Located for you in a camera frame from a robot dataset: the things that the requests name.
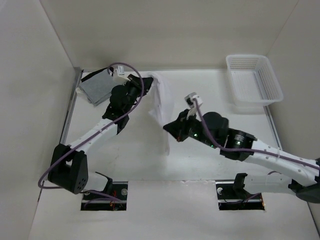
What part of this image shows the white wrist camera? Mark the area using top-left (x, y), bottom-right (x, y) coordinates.
top-left (184, 92), bottom-right (203, 119)
top-left (107, 65), bottom-right (129, 85)

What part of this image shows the white plastic basket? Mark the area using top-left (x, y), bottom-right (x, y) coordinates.
top-left (225, 54), bottom-right (284, 108)

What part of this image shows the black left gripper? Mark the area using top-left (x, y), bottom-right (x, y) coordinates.
top-left (122, 75), bottom-right (154, 114)

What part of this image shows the white tank top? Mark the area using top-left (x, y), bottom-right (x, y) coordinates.
top-left (147, 72), bottom-right (175, 156)

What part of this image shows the left aluminium table rail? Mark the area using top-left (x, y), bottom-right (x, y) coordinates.
top-left (60, 67), bottom-right (83, 144)

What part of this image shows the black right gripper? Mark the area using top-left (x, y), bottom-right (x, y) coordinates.
top-left (162, 108), bottom-right (218, 148)

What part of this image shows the purple cable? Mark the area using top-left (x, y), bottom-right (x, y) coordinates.
top-left (37, 62), bottom-right (145, 210)
top-left (193, 101), bottom-right (320, 172)

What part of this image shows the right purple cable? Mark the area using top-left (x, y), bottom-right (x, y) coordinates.
top-left (193, 101), bottom-right (320, 172)

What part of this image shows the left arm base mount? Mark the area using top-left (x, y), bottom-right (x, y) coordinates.
top-left (80, 181), bottom-right (129, 212)

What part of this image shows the folded grey tank top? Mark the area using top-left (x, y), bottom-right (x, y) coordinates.
top-left (79, 71), bottom-right (117, 107)

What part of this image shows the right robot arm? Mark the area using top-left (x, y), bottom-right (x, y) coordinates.
top-left (163, 109), bottom-right (320, 204)

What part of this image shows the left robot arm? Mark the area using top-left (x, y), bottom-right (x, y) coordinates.
top-left (47, 74), bottom-right (154, 200)

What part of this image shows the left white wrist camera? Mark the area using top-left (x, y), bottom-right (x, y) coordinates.
top-left (107, 65), bottom-right (129, 85)

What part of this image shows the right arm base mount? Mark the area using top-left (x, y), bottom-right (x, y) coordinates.
top-left (215, 173), bottom-right (265, 211)

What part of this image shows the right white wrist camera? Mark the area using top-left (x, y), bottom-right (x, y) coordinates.
top-left (184, 92), bottom-right (203, 119)

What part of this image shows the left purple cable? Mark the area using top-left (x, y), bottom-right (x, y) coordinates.
top-left (37, 62), bottom-right (145, 210)

